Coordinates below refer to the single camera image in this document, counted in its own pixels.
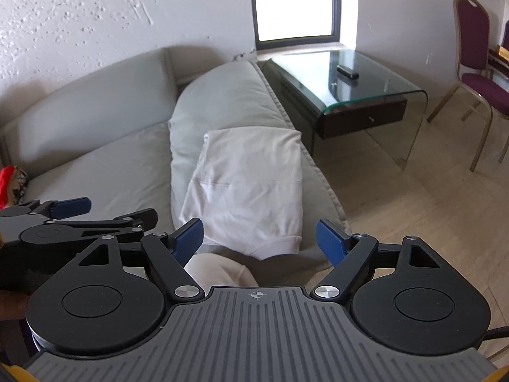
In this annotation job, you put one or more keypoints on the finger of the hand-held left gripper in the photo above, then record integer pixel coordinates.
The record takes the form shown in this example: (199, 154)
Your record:
(135, 219)
(73, 207)

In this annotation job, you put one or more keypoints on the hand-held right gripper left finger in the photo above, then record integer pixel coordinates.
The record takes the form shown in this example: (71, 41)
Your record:
(189, 239)

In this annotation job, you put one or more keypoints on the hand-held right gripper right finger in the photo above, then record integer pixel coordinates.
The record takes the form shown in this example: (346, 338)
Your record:
(331, 242)

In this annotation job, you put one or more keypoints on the white garment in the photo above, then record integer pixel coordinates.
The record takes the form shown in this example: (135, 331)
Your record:
(238, 175)

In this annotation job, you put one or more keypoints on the cream garment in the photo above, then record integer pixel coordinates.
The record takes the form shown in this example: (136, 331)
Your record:
(216, 270)

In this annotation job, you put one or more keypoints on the red patterned cloth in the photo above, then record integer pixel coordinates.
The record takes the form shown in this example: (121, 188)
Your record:
(12, 185)

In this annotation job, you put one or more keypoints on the grey sofa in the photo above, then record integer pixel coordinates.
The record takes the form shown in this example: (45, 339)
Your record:
(79, 107)

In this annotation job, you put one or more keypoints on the black table drawer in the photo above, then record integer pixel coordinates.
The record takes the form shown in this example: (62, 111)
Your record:
(364, 117)

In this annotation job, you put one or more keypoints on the glass side table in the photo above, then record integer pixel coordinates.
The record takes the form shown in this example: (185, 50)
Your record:
(358, 87)

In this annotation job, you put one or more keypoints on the black remote control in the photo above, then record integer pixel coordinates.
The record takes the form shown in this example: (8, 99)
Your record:
(348, 71)

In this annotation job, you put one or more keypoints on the window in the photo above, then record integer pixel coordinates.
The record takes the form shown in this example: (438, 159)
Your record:
(294, 4)

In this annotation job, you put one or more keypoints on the purple banquet chair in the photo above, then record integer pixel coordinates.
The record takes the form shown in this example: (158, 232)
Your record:
(475, 39)

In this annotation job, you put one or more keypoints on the gold framed chair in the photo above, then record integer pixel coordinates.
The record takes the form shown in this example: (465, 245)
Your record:
(502, 53)

